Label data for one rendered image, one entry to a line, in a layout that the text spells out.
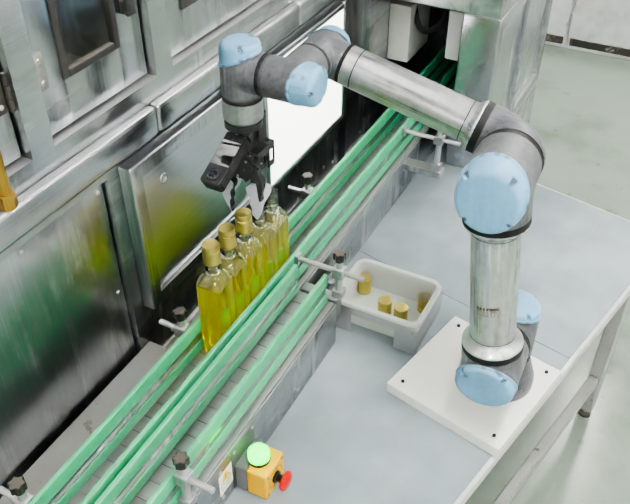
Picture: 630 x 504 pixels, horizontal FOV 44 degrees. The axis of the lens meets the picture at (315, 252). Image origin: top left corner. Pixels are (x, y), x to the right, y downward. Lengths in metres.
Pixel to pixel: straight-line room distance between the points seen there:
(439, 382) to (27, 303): 0.88
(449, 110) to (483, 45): 0.91
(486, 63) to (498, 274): 1.04
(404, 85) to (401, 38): 1.10
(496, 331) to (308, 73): 0.57
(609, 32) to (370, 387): 3.75
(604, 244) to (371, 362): 0.79
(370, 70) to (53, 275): 0.66
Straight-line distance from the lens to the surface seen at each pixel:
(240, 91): 1.40
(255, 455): 1.52
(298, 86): 1.33
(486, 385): 1.52
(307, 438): 1.67
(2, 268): 1.32
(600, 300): 2.09
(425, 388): 1.74
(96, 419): 1.59
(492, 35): 2.27
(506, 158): 1.27
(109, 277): 1.54
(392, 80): 1.41
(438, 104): 1.40
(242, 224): 1.56
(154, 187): 1.51
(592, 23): 5.18
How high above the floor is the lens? 2.08
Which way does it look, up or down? 39 degrees down
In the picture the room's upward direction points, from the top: straight up
